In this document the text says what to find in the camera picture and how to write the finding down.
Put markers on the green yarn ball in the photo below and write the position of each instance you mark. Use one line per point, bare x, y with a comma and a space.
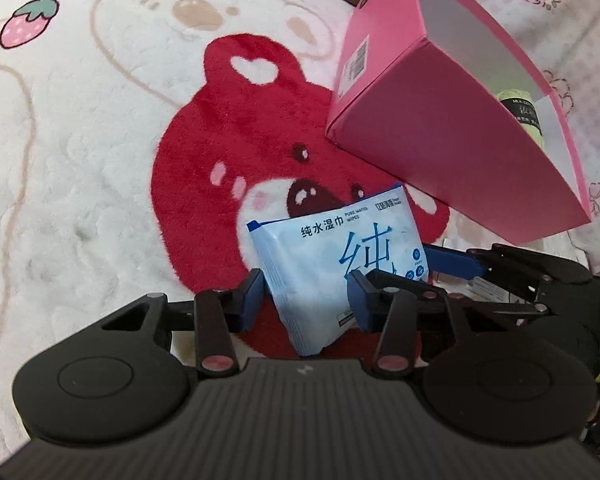
519, 104

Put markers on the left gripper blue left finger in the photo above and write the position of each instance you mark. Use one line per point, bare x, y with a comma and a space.
220, 313

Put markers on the blue wet wipes pack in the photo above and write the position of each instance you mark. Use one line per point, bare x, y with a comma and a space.
306, 262

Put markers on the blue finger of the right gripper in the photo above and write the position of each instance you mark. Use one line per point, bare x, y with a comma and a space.
452, 262

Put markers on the pink cardboard box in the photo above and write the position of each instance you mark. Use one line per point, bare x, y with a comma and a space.
415, 96

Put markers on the bear print blanket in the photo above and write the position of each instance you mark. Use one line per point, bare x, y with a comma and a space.
137, 140

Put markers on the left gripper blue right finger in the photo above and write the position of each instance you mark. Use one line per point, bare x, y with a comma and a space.
411, 318

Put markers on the small white tissue pack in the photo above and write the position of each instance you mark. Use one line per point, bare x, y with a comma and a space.
477, 289

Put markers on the pink checkered pillow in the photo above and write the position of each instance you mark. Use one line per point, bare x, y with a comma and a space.
562, 37

